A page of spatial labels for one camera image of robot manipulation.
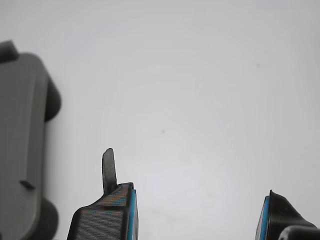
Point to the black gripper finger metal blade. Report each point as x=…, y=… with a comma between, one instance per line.
x=105, y=220

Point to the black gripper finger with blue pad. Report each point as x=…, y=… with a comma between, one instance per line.
x=277, y=215

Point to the grey rectangular frame holder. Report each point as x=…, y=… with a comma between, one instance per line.
x=20, y=125

